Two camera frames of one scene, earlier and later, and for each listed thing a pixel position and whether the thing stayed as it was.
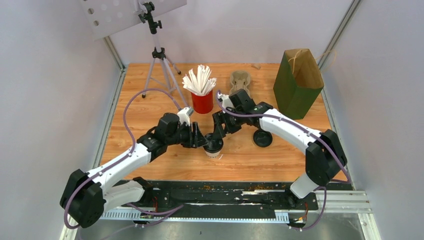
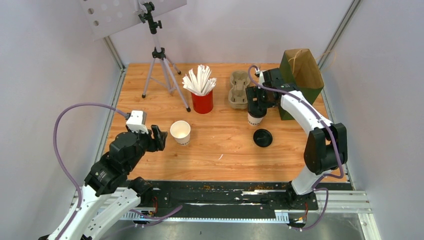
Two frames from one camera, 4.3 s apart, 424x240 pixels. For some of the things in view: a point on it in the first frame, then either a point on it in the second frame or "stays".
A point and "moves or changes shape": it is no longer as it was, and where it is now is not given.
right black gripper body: x=233 y=122 → x=261 y=95
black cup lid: x=262 y=138 stays
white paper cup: x=213 y=155 moves or changes shape
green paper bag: x=298 y=79 stays
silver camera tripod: x=159 y=71 stays
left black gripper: x=195 y=139 → x=158 y=143
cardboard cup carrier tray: x=239 y=79 stays
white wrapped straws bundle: x=201 y=84 stays
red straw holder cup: x=203 y=103 stays
